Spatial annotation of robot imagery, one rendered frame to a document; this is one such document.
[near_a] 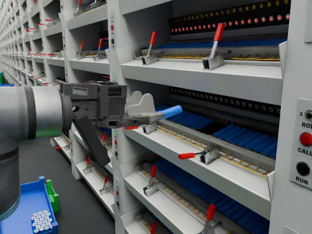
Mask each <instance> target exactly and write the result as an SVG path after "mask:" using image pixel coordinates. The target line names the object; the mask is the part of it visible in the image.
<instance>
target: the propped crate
mask: <svg viewBox="0 0 312 234"><path fill-rule="evenodd" d="M44 210H47V211H48V213H51V219H52V231H49V232H46V233H42V234H58V223H57V221H56V220H55V216H54V213H53V209H52V206H51V202H50V199H49V195H48V192H47V189H46V185H45V179H44V176H40V177H39V181H37V182H31V183H26V184H21V195H20V202H19V205H18V207H17V209H16V210H15V212H14V213H13V214H12V215H11V216H9V217H8V218H6V219H4V220H2V221H0V234H33V231H32V224H31V218H32V217H33V214H34V213H38V212H43V211H44Z"/></svg>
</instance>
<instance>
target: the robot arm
mask: <svg viewBox="0 0 312 234"><path fill-rule="evenodd" d="M126 98H127V85H120V84H118V83H117V82H102V81H99V82H96V81H88V82H87V83H68V82H60V83H59V89H58V87H56V86H25V87H24V86H0V221H2V220H4V219H6V218H8V217H9V216H11V215H12V214H13V213H14V212H15V210H16V209H17V207H18V205H19V203H20V195H21V184H20V163H19V141H22V140H31V139H40V138H51V137H59V136H60V135H61V133H62V132H63V131H69V130H70V129H71V127H72V122H73V124H74V126H75V127H76V129H77V131H78V133H79V135H80V136H81V138H82V140H83V142H84V143H85V145H86V147H87V149H88V151H89V157H90V159H91V160H92V161H93V162H95V163H97V164H98V165H99V167H101V168H102V167H104V166H105V165H107V164H109V163H110V161H111V160H110V158H109V156H108V151H107V149H106V148H105V147H104V146H103V145H102V143H101V141H100V139H99V137H98V136H97V134H96V132H95V130H94V129H98V128H99V127H100V128H103V129H117V128H122V127H134V126H140V125H146V124H149V123H153V122H155V121H157V120H159V119H161V118H162V117H164V115H165V113H157V112H159V111H155V106H154V101H153V97H152V95H151V94H149V93H146V94H144V95H143V96H142V93H141V92H140V91H134V92H133V93H132V96H131V98H130V100H129V101H126ZM74 106H75V109H73V110H72V108H73V107H74Z"/></svg>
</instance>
